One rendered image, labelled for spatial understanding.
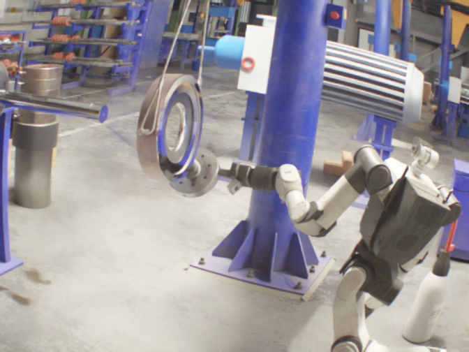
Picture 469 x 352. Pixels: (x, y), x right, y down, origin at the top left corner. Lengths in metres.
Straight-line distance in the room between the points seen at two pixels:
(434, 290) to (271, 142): 1.41
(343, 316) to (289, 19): 1.86
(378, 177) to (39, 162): 2.85
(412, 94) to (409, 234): 3.40
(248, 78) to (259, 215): 2.19
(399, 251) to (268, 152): 1.69
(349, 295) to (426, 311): 0.97
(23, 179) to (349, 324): 2.80
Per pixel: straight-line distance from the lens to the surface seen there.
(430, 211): 1.97
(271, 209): 3.60
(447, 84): 12.14
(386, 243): 1.99
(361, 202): 5.50
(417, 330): 3.11
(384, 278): 2.15
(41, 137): 4.15
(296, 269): 3.73
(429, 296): 3.01
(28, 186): 4.29
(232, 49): 5.79
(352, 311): 2.24
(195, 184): 2.33
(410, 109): 5.34
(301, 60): 3.44
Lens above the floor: 1.49
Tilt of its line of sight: 14 degrees down
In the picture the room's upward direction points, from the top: 8 degrees clockwise
